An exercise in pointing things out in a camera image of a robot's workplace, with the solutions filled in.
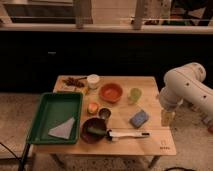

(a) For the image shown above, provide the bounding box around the blue sponge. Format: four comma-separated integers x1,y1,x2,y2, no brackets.
129,110,149,128

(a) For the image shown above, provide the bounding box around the brown dried branch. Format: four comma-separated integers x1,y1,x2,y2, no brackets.
63,77,84,88

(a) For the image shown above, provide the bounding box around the grey folded cloth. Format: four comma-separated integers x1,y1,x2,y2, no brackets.
48,117,75,139

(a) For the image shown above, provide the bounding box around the green plastic tray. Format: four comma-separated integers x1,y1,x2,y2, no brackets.
26,92,83,145

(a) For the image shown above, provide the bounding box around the small metal cup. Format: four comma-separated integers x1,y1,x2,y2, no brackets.
98,108,111,120

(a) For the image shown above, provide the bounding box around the white dish brush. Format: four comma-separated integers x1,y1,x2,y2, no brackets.
107,130,150,141

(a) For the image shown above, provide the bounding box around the red bowl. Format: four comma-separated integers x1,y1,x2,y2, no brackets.
99,83,123,103

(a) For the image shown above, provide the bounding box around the white cup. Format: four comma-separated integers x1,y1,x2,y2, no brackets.
87,74,100,89

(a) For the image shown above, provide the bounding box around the wooden table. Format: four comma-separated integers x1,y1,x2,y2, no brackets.
31,74,177,169

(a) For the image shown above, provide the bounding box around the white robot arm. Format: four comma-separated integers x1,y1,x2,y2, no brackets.
158,62,213,127

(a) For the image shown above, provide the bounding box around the green plastic cup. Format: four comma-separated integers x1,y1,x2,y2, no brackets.
128,88,142,104

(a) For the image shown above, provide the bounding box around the green cucumber toy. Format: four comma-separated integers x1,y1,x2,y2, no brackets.
87,127,106,135

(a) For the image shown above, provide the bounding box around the dark maroon bowl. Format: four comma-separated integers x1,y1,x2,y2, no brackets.
81,118,107,144

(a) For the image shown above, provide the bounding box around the black cable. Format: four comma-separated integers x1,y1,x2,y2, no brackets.
0,142,32,171

